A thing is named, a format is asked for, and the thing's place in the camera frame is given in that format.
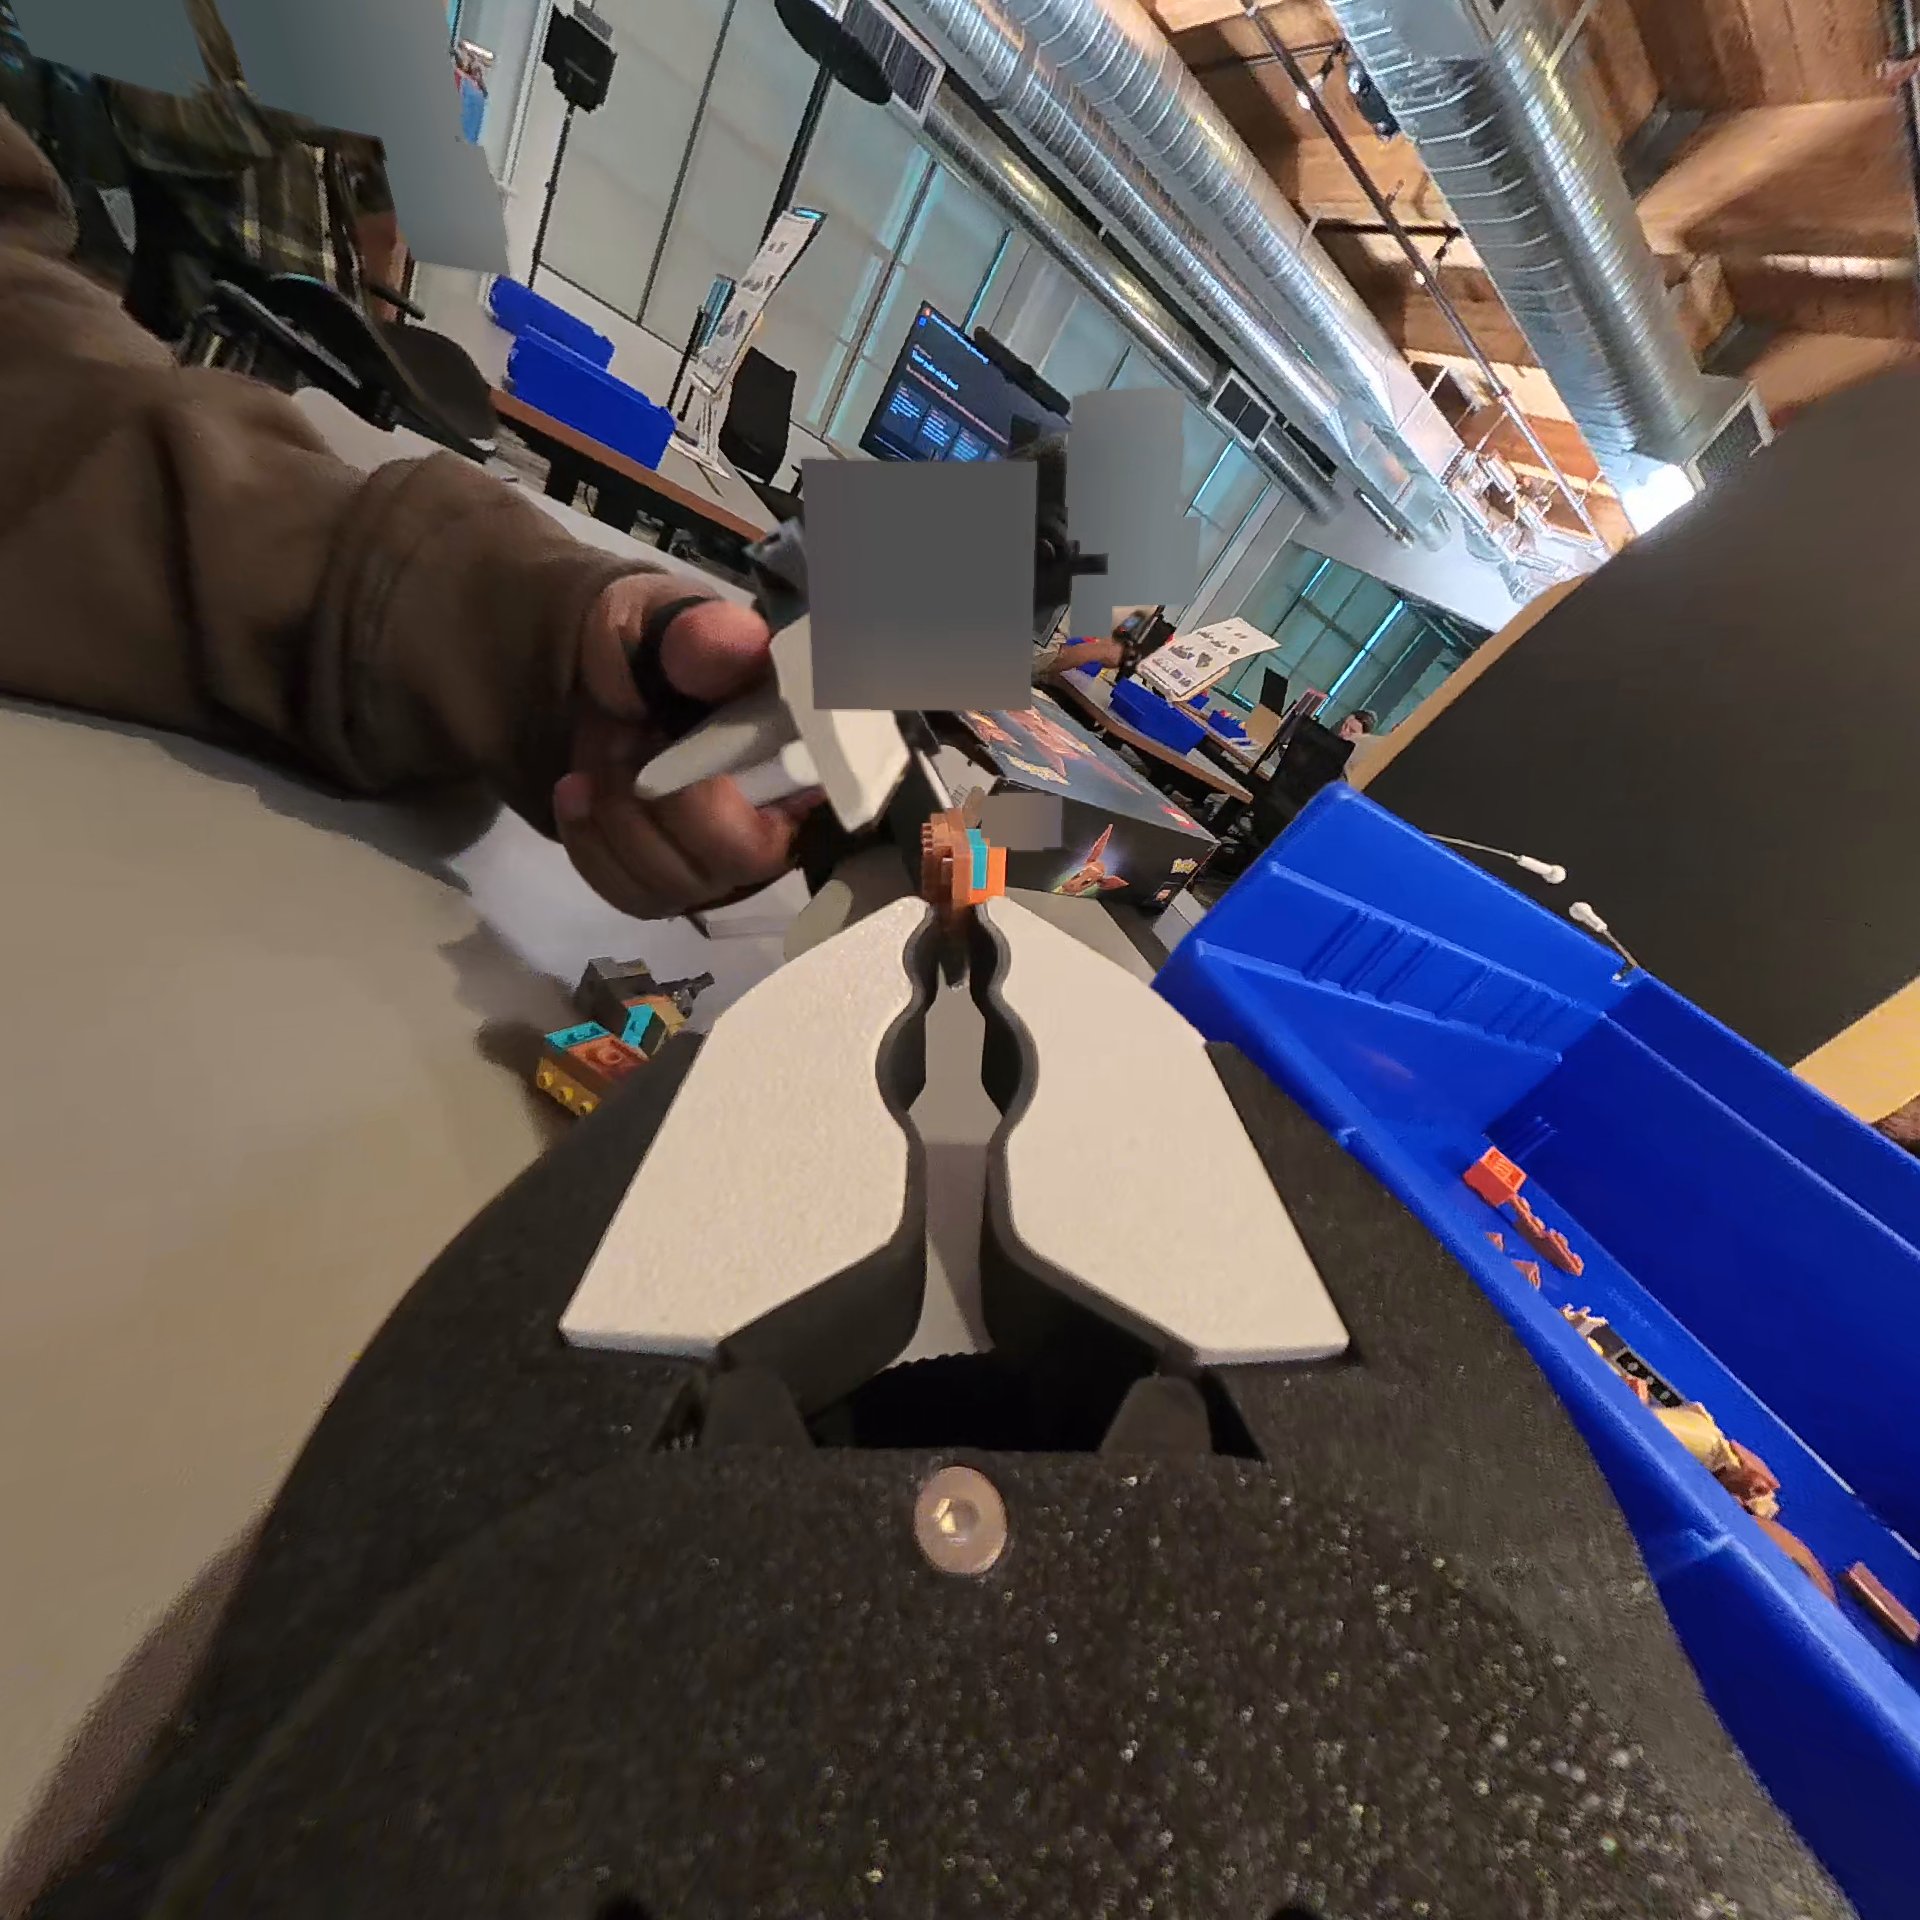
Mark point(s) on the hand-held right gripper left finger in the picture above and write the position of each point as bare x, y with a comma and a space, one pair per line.
750, 1171

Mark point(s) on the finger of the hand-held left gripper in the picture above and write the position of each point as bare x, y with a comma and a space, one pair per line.
863, 765
820, 918

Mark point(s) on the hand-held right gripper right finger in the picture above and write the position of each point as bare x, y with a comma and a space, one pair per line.
1156, 1185

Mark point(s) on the orange teal brick assembly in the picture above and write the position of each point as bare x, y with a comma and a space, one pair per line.
967, 870

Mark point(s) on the blue plastic bin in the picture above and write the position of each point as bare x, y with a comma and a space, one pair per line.
1162, 716
1724, 1125
548, 317
594, 399

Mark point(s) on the person's left forearm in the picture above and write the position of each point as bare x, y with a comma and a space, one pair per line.
300, 599

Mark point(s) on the person's left hand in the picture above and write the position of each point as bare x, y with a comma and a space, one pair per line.
661, 856

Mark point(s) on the orange yellow brick train model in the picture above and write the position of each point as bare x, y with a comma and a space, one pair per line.
586, 1060

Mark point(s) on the small grey brick model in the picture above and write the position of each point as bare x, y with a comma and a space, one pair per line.
622, 991

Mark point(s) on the dark printed toy set box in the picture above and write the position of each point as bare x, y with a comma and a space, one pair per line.
1109, 840

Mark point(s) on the pile of loose toy bricks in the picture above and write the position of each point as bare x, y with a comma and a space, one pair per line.
1493, 1173

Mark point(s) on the black office chair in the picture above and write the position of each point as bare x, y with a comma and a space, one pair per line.
346, 359
1300, 780
757, 413

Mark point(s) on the white instruction sheet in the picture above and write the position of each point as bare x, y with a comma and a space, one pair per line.
750, 317
1202, 652

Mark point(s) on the dark computer monitor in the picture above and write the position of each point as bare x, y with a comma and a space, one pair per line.
939, 399

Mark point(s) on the black speaker on stand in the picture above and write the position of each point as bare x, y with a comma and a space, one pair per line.
579, 61

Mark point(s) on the black round lamp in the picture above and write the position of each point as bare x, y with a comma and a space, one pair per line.
826, 37

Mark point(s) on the dark grey divider panel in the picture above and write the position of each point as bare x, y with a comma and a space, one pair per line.
1724, 676

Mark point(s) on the silver ventilation duct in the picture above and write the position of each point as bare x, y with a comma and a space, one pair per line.
1080, 120
1501, 181

